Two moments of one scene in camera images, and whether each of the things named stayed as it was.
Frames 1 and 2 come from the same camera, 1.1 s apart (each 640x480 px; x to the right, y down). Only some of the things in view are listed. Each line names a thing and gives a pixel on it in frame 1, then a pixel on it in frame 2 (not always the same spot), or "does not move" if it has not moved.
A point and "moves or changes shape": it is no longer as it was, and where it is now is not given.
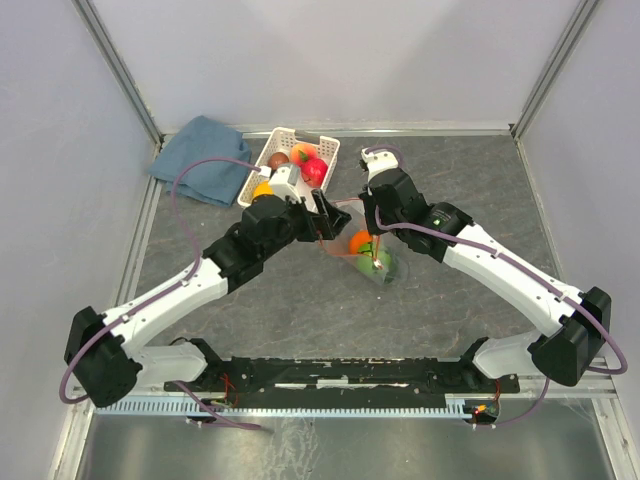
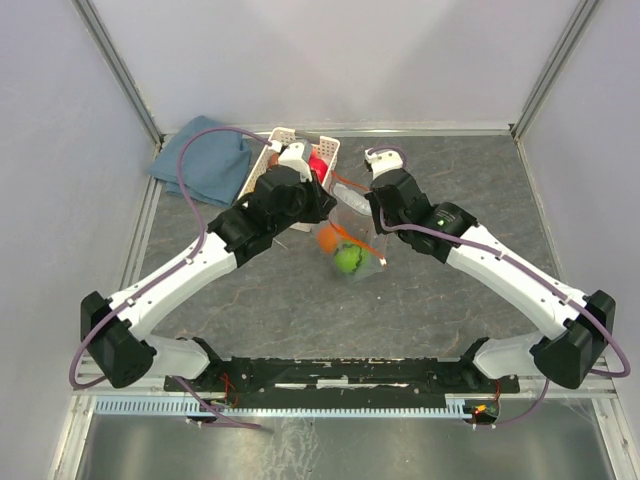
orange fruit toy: [358, 239] → [327, 239]
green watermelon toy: [365, 263] → [350, 258]
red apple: [313, 171] does not move
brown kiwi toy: [275, 158] does not move
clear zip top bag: [381, 255] moves or changes shape
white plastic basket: [283, 140] does not move
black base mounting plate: [454, 377] does not move
